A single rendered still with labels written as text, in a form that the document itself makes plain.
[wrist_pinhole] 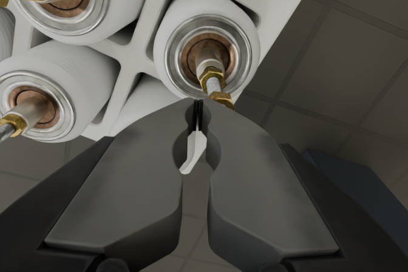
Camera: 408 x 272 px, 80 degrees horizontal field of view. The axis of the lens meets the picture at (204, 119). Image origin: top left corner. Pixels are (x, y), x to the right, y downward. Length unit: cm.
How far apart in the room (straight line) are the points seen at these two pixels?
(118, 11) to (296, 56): 36
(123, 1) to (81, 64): 9
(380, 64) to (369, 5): 12
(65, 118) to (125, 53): 10
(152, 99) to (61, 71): 9
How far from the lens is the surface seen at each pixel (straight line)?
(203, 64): 19
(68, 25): 24
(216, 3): 21
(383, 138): 70
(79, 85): 27
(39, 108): 27
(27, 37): 35
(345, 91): 58
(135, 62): 31
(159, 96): 28
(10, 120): 26
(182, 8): 21
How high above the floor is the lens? 46
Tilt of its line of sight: 60 degrees down
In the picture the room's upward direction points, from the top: 180 degrees clockwise
